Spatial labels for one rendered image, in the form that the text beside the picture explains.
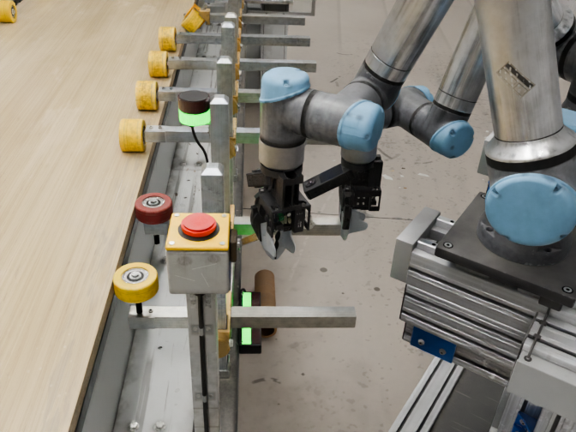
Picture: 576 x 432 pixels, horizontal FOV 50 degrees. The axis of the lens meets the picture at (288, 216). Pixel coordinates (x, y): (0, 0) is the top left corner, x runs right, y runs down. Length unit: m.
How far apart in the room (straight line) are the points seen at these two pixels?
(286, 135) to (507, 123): 0.33
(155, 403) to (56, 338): 0.32
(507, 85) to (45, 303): 0.81
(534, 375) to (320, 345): 1.36
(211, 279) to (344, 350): 1.61
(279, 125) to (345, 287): 1.65
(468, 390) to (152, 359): 0.99
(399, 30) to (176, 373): 0.83
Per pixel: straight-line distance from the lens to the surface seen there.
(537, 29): 0.81
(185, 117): 1.18
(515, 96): 0.82
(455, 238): 1.07
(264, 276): 2.45
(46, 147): 1.65
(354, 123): 0.91
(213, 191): 0.97
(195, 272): 0.71
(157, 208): 1.34
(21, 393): 1.01
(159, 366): 1.39
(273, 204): 1.03
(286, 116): 0.94
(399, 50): 0.98
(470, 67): 1.17
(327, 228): 1.38
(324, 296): 2.50
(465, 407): 1.93
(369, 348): 2.31
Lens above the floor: 1.63
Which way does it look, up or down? 34 degrees down
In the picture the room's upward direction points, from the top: 3 degrees clockwise
